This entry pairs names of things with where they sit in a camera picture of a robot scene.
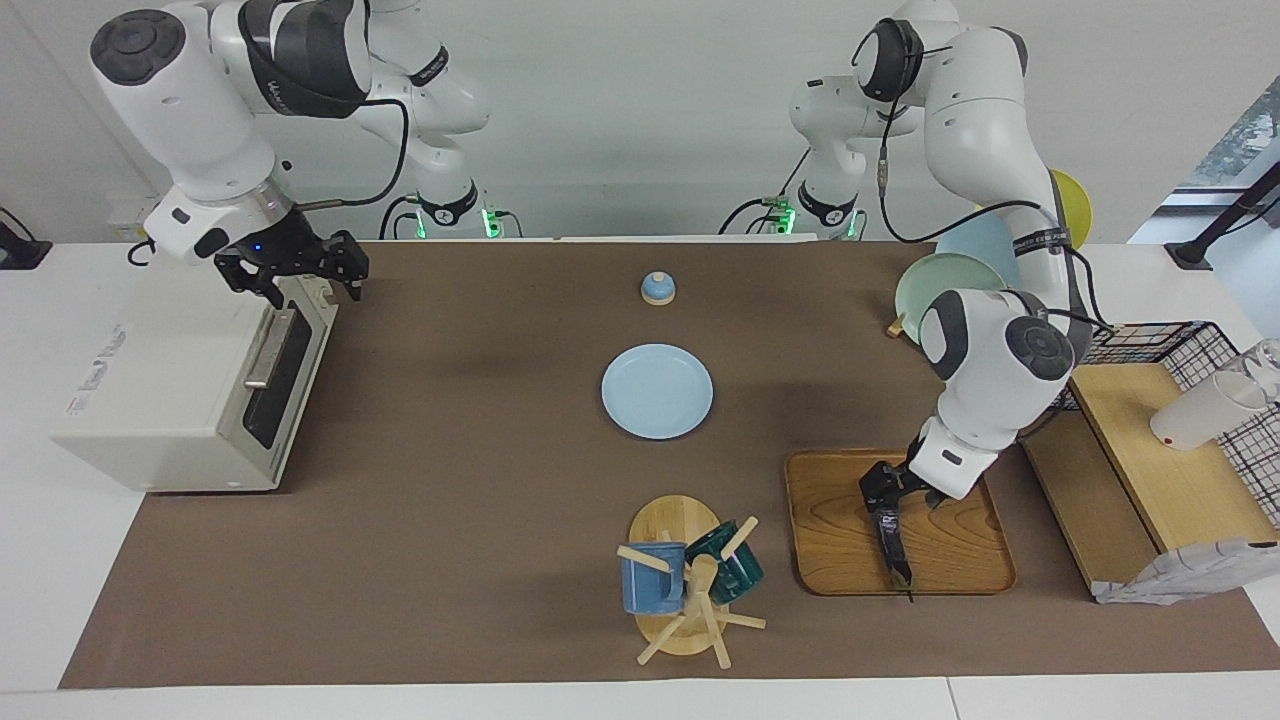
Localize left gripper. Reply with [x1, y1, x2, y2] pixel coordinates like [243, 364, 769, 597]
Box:
[859, 460, 909, 517]

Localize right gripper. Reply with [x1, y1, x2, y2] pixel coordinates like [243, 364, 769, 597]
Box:
[214, 208, 370, 310]

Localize white toaster oven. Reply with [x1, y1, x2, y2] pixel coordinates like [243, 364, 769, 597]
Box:
[50, 270, 341, 494]

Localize wooden tray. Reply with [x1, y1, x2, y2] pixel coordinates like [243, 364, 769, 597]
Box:
[784, 449, 1019, 598]

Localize dark green mug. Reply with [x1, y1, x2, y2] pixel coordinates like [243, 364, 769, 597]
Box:
[684, 519, 765, 605]

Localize pale green plate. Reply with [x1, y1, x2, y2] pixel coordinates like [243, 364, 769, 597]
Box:
[894, 252, 1008, 348]

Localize wooden mug tree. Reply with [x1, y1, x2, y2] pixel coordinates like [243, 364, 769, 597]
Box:
[616, 495, 769, 670]

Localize light blue plate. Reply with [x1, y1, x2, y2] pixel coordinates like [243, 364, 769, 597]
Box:
[601, 344, 715, 441]

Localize blue mug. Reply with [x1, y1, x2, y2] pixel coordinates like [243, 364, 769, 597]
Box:
[620, 541, 690, 617]

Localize pale blue plate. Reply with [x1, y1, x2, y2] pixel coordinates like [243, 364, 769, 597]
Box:
[934, 214, 1027, 292]

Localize black stand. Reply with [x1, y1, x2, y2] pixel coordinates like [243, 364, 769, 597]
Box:
[0, 206, 54, 272]
[1164, 160, 1280, 272]

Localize wooden shelf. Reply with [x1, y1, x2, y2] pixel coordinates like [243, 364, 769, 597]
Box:
[1020, 362, 1280, 602]

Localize grey white cloth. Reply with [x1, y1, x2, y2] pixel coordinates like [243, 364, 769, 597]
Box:
[1091, 537, 1280, 607]

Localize white cup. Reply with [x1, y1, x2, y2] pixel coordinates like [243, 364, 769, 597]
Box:
[1149, 369, 1270, 452]

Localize yellow plate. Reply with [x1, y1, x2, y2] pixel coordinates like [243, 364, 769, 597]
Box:
[1049, 168, 1095, 252]

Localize clear glass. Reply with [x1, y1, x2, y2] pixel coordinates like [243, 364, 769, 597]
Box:
[1239, 338, 1280, 403]

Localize black cable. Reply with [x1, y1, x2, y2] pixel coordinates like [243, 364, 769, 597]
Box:
[852, 18, 1119, 337]
[294, 95, 414, 214]
[377, 194, 423, 242]
[717, 148, 813, 237]

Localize black wire basket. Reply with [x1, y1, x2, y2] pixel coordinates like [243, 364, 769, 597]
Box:
[1058, 320, 1280, 528]

